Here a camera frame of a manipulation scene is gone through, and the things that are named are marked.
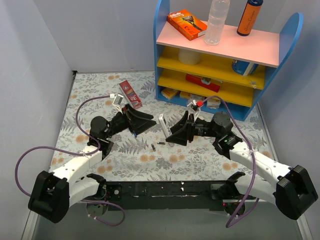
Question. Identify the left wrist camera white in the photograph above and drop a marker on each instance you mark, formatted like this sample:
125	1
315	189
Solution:
117	102

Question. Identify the aluminium rail frame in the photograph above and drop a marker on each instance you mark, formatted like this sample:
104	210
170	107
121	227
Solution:
168	218

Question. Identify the red box on shelf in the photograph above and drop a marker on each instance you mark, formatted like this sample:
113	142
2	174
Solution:
205	82

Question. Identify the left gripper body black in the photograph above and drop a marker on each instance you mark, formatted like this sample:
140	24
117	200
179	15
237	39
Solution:
130	121

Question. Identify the black base bar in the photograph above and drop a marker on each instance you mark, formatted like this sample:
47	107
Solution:
173	195

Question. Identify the orange razor box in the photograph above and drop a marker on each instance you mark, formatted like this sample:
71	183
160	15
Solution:
187	24

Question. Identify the white paper roll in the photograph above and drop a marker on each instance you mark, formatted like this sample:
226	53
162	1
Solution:
189	57

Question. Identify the white remote control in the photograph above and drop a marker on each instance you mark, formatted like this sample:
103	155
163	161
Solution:
163	125

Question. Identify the red toothpaste box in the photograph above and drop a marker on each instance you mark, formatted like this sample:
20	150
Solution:
130	95

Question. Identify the clear plastic bottle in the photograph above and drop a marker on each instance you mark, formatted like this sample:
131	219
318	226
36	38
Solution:
216	20

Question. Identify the floral table mat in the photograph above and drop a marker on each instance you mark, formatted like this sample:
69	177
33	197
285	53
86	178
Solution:
133	159

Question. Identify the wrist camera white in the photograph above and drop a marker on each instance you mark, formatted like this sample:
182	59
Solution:
117	102
195	106

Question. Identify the orange cylindrical bottle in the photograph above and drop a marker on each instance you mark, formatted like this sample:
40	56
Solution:
249	17

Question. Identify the blue white can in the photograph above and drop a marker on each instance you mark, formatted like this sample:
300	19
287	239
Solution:
243	68

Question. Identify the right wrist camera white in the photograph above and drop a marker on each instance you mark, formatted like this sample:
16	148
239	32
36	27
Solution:
195	106

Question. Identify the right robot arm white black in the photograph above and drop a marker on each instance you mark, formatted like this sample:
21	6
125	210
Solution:
289	188

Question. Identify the white pack right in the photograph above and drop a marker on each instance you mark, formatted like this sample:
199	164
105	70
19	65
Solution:
213	103

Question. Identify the yellow white pack middle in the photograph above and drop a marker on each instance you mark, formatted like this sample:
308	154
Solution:
190	96

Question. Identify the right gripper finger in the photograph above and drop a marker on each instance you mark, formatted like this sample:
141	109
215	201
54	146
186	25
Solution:
181	137
183	124

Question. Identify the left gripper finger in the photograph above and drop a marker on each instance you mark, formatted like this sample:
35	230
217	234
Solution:
137	114
139	126

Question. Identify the yellow soap pack left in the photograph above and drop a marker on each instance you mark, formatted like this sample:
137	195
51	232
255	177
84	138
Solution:
169	93

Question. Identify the blue shelf unit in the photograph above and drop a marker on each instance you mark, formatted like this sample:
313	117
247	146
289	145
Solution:
240	93

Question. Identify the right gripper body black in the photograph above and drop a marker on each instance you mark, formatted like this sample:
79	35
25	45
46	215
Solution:
189	129

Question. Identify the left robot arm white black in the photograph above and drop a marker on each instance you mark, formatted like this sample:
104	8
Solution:
55	192

